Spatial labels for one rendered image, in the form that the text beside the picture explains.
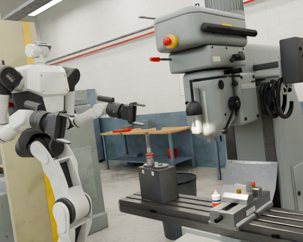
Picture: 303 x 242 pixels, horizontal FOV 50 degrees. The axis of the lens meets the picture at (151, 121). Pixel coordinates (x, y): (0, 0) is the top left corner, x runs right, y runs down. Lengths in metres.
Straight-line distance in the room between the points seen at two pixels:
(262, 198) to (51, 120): 1.01
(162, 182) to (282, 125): 0.72
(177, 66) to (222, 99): 0.26
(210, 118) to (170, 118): 5.81
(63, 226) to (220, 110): 0.96
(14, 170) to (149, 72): 5.29
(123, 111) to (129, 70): 6.35
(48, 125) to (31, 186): 1.60
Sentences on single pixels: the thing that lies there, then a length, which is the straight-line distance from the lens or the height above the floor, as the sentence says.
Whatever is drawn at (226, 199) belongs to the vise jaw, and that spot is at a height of 1.03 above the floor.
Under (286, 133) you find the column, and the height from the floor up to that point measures 1.25.
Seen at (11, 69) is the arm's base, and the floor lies 1.74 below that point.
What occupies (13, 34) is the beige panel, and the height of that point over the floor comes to 2.18.
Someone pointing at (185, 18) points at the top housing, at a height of 1.84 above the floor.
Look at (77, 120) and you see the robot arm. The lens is 1.98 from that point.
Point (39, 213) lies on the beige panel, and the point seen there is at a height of 0.68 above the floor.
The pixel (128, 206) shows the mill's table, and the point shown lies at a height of 0.90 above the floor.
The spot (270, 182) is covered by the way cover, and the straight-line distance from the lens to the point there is 1.91.
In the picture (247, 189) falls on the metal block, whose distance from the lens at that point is 1.59.
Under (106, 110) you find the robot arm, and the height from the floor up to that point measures 1.49.
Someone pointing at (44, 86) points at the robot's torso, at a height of 1.65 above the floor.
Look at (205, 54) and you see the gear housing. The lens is 1.48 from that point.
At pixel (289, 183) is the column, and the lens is 1.98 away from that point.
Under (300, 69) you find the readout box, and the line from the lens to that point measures 1.66.
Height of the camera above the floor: 1.52
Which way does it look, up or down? 4 degrees down
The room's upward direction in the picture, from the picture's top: 7 degrees counter-clockwise
